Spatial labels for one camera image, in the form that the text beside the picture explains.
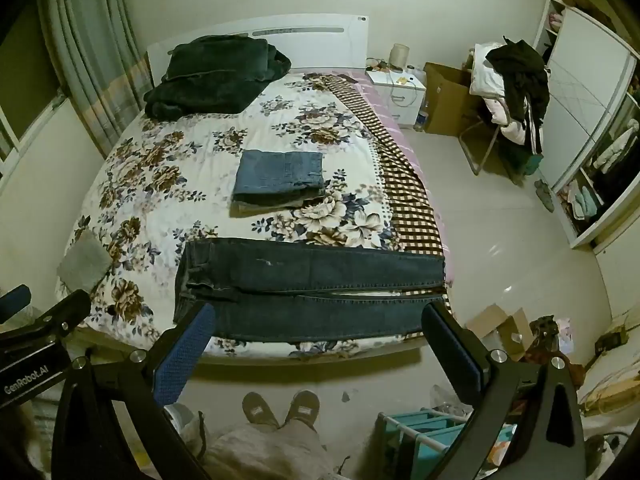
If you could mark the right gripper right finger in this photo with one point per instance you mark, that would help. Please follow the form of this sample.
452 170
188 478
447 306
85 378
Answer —
548 442

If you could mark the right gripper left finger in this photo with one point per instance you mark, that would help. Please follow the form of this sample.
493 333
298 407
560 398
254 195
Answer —
88 440

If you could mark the dark blue jeans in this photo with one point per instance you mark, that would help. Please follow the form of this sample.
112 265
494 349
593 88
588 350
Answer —
287 292

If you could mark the open cardboard box floor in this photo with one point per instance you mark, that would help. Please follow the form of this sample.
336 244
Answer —
498 330

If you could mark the grey folded cloth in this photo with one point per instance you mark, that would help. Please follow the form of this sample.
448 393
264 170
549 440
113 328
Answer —
85 264

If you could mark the person legs beige trousers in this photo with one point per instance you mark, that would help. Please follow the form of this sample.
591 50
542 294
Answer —
263 447

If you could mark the white wardrobe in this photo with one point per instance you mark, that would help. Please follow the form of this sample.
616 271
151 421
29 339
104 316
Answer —
591 129

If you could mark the folded blue jeans stack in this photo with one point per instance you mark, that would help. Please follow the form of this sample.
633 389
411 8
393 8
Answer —
266 180

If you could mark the cardboard box by nightstand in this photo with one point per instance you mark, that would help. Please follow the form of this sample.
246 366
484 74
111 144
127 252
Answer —
450 107

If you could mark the grey green curtain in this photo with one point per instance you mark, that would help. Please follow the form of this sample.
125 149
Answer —
102 69

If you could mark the chair with clothes pile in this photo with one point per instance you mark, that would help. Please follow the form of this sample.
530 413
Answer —
511 80

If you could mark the floral bed blanket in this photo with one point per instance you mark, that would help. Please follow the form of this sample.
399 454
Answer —
301 220

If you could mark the dark green folded blanket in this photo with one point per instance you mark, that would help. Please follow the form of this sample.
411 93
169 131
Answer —
215 74

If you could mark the white nightstand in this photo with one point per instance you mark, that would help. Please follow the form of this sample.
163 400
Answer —
401 92

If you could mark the cream thread spool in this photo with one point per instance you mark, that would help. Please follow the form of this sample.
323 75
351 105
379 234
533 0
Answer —
399 56

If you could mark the white headboard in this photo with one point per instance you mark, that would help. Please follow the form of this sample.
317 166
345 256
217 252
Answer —
309 40

